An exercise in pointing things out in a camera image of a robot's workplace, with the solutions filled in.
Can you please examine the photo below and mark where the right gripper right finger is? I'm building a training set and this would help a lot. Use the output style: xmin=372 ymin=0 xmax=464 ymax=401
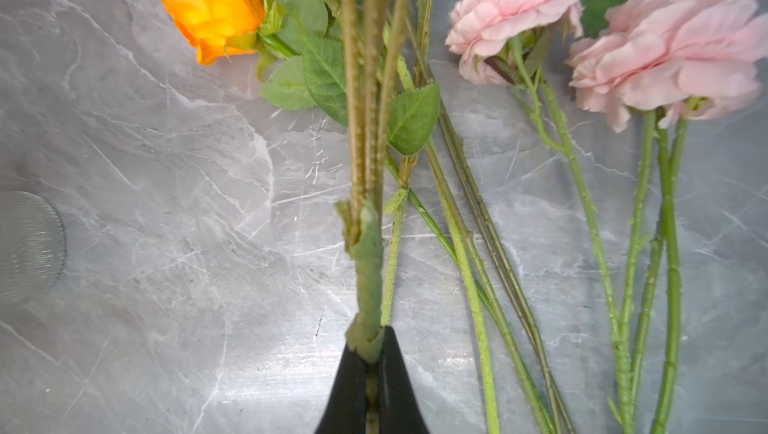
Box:
xmin=378 ymin=326 xmax=429 ymax=434

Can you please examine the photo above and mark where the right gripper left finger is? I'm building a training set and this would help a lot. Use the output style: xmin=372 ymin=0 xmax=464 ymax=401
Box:
xmin=315 ymin=346 xmax=368 ymax=434

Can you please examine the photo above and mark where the clear glass vase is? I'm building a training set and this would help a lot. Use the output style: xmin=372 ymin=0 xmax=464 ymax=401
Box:
xmin=1 ymin=191 xmax=66 ymax=309

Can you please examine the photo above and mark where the orange poppy flower stem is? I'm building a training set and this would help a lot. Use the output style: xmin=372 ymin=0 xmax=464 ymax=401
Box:
xmin=337 ymin=0 xmax=411 ymax=365

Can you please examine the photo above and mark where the pink peony flower stem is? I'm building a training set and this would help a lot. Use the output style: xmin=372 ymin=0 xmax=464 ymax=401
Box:
xmin=446 ymin=0 xmax=767 ymax=433

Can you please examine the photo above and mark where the red orange flower stem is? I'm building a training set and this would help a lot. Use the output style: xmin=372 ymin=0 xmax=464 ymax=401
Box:
xmin=411 ymin=0 xmax=576 ymax=433

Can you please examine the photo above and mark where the orange rose flower stem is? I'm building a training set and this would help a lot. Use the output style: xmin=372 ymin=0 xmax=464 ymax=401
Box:
xmin=155 ymin=0 xmax=502 ymax=434

